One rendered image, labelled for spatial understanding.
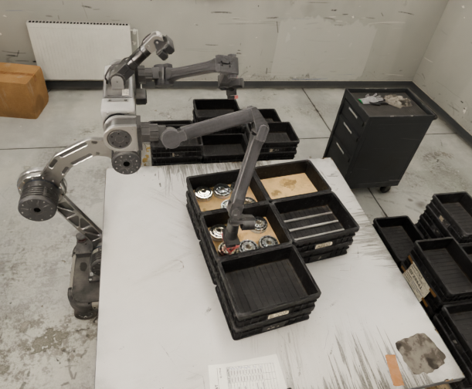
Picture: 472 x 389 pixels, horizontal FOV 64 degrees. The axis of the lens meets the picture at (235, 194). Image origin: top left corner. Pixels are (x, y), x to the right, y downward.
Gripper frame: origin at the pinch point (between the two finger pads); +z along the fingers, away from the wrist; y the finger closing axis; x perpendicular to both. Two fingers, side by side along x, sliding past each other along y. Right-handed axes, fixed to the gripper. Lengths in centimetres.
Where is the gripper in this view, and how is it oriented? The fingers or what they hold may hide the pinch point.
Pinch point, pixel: (228, 248)
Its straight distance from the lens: 188.1
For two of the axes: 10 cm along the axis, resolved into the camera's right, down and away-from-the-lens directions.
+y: -3.1, -6.9, 6.5
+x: -9.4, 1.2, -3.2
